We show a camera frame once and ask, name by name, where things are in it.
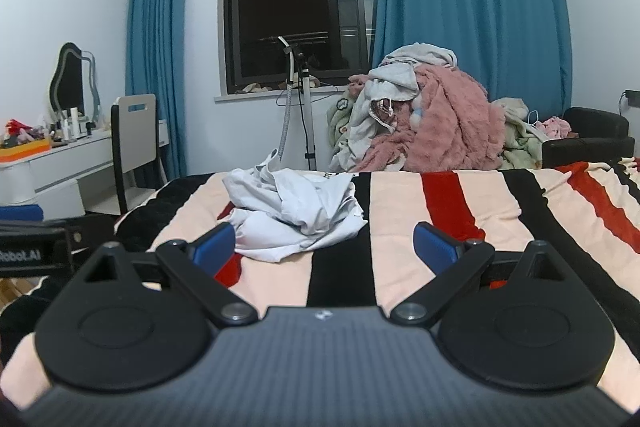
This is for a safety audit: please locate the pale green fleece garment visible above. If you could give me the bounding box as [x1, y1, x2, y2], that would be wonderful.
[491, 97, 547, 170]

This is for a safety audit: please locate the white T-shirt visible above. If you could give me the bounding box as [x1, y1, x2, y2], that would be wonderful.
[220, 149, 369, 264]

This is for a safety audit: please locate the black armchair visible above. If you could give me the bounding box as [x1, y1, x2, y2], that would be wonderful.
[542, 107, 636, 170]

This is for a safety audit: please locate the pink fluffy blanket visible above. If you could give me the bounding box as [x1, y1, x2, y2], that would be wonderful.
[347, 64, 506, 174]

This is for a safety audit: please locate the green printed blanket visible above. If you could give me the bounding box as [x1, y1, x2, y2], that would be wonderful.
[327, 93, 366, 172]

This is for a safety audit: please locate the orange box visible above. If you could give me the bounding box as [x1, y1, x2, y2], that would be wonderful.
[0, 139, 53, 164]

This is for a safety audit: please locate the grey white garment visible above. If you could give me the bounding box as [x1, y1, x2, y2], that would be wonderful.
[347, 42, 459, 158]

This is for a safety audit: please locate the wavy framed mirror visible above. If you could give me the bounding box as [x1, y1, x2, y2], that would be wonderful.
[48, 42, 101, 120]

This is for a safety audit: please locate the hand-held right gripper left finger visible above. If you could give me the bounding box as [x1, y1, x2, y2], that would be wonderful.
[82, 223, 259, 327]

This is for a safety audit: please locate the garment steamer stand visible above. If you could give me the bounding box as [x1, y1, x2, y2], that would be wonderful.
[275, 35, 322, 171]

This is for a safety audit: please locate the white chair with black frame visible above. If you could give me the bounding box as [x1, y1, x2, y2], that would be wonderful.
[110, 94, 169, 216]

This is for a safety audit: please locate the striped red black cream blanket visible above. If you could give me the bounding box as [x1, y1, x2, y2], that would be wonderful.
[0, 157, 640, 413]

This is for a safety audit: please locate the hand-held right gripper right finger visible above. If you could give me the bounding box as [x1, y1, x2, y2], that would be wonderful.
[390, 222, 563, 327]

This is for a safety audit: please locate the small pink garment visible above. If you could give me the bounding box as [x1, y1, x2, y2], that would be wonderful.
[537, 116, 574, 140]

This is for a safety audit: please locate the row of cosmetic bottles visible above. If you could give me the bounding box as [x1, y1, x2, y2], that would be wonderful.
[50, 107, 99, 142]

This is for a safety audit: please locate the white dressing table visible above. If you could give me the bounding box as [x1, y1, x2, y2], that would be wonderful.
[0, 119, 169, 220]

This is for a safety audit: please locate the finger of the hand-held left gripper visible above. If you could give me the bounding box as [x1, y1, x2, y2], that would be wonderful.
[64, 214, 119, 254]

